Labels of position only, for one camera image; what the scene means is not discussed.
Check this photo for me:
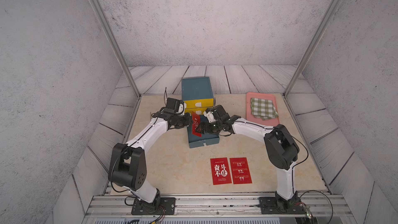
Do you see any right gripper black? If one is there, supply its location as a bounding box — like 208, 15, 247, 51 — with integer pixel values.
194, 121, 222, 135

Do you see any red postcard must text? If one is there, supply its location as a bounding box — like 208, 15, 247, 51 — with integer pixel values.
192, 112, 202, 137

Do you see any yellow bottom drawer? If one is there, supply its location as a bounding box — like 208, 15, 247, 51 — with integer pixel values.
184, 106, 213, 115

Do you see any yellow drawer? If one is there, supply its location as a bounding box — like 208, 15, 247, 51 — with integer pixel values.
184, 106, 213, 115
184, 98, 214, 109

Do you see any teal bottom drawer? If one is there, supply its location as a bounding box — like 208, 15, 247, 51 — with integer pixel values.
187, 115, 220, 148

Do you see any yellow top drawer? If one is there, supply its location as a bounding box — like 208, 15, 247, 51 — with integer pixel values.
184, 98, 214, 109

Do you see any teal drawer cabinet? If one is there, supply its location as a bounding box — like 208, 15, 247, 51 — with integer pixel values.
181, 76, 215, 116

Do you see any red postcard chinese text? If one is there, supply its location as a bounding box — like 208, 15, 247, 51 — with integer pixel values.
210, 158, 232, 185

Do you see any red postcard english text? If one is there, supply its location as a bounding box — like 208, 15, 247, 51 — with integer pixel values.
230, 157, 252, 185

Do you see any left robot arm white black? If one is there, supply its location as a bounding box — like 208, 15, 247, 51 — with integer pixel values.
108, 97, 192, 210

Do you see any pink tray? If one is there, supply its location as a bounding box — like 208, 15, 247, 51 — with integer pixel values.
246, 92, 280, 127

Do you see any green checked cloth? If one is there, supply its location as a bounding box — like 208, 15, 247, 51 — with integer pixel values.
250, 98, 279, 120

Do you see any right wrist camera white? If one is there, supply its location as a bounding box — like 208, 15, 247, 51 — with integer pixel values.
203, 110, 217, 123

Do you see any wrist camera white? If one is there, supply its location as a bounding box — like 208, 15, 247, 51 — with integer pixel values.
176, 101, 186, 115
203, 110, 217, 123

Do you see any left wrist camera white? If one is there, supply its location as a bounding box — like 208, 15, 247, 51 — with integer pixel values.
176, 101, 186, 115

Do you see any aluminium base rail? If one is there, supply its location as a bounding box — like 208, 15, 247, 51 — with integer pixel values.
85, 191, 356, 224

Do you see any left aluminium frame post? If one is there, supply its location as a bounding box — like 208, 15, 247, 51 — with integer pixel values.
89, 0, 141, 98

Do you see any aluminium frame post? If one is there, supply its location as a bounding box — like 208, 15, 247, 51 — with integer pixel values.
89, 0, 141, 98
283, 0, 342, 99

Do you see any right aluminium frame post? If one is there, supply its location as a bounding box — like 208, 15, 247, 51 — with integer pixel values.
283, 0, 342, 99

